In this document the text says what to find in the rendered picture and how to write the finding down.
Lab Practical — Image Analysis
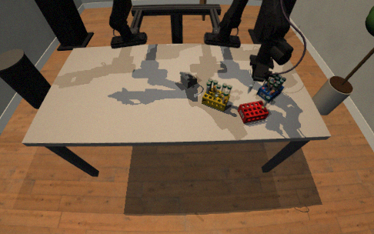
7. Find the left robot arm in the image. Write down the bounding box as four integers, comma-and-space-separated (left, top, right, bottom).
205, 0, 293, 65

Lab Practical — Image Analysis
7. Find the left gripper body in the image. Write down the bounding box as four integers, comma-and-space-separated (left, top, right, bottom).
249, 49, 274, 78

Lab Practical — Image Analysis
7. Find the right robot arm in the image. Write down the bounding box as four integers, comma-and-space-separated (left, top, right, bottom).
109, 0, 145, 45

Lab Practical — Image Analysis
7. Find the blue tube rack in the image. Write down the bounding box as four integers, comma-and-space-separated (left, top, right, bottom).
257, 85, 284, 103

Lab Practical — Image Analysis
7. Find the yellow tube rack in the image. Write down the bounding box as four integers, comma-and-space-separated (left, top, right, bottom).
202, 89, 229, 112

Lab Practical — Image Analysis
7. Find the red tube rack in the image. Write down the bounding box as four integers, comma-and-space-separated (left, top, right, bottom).
238, 101, 269, 123

